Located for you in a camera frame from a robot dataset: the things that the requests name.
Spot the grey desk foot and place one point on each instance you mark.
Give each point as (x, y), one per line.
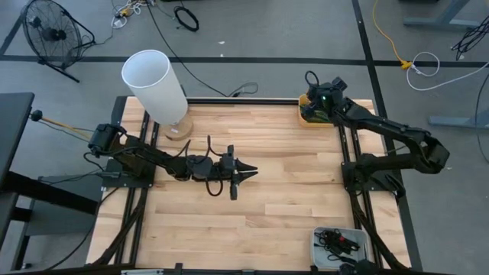
(458, 121)

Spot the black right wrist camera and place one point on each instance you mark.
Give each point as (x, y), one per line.
(339, 84)

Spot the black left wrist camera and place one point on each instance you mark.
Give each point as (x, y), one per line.
(227, 163)

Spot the grey desk leg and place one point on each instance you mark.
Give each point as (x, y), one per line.
(439, 23)

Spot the black rounded object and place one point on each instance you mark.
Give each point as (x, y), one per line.
(359, 268)

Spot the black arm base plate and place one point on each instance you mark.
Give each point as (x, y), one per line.
(374, 181)
(114, 179)

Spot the black desk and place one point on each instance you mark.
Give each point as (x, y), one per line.
(13, 126)

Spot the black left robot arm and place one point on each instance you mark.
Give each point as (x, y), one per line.
(153, 162)

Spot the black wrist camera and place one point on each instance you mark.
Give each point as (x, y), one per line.
(339, 84)
(227, 163)

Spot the grey plastic bin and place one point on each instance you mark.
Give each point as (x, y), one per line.
(319, 261)

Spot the black floor fan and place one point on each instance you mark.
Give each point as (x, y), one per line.
(53, 35)

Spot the yellow plastic bin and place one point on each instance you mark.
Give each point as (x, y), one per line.
(317, 125)

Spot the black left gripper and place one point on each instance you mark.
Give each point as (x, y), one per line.
(233, 191)

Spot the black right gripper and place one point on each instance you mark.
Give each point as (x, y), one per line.
(324, 101)

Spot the white lamp with wooden base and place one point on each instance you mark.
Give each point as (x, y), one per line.
(153, 88)

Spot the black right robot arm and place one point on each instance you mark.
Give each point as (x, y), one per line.
(397, 131)

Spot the black corner panel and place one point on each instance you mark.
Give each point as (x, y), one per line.
(118, 112)

